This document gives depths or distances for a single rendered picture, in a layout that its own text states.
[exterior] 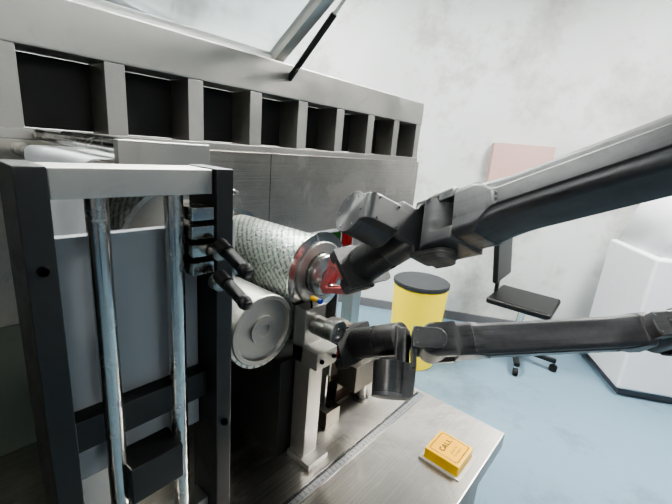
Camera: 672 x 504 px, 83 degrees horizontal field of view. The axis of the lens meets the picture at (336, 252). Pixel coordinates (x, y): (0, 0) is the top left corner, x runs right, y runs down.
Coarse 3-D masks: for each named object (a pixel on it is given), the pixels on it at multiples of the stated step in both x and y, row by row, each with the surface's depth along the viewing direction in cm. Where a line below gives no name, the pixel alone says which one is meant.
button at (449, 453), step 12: (444, 432) 78; (432, 444) 75; (444, 444) 75; (456, 444) 75; (432, 456) 73; (444, 456) 72; (456, 456) 72; (468, 456) 73; (444, 468) 72; (456, 468) 70
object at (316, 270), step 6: (324, 252) 68; (318, 258) 65; (324, 258) 65; (312, 264) 65; (318, 264) 64; (324, 264) 66; (312, 270) 64; (318, 270) 65; (324, 270) 67; (306, 276) 65; (312, 276) 64; (318, 276) 65; (306, 282) 65; (312, 282) 65; (318, 282) 66; (336, 282) 69; (312, 288) 65; (318, 288) 66; (318, 294) 66; (324, 294) 68
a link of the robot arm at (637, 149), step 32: (640, 128) 30; (576, 160) 33; (608, 160) 31; (640, 160) 29; (448, 192) 46; (480, 192) 41; (512, 192) 38; (544, 192) 35; (576, 192) 33; (608, 192) 32; (640, 192) 31; (448, 224) 45; (480, 224) 40; (512, 224) 39; (544, 224) 39
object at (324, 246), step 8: (312, 248) 65; (320, 248) 66; (328, 248) 68; (304, 256) 64; (312, 256) 65; (304, 264) 64; (304, 272) 65; (296, 280) 64; (304, 280) 65; (296, 288) 65; (304, 288) 66; (304, 296) 66; (320, 296) 69; (328, 296) 71
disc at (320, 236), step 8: (320, 232) 66; (328, 232) 68; (312, 240) 65; (320, 240) 66; (328, 240) 68; (336, 240) 70; (304, 248) 64; (296, 256) 63; (296, 264) 63; (288, 272) 63; (296, 272) 64; (288, 280) 63; (288, 288) 63; (296, 296) 65; (296, 304) 66
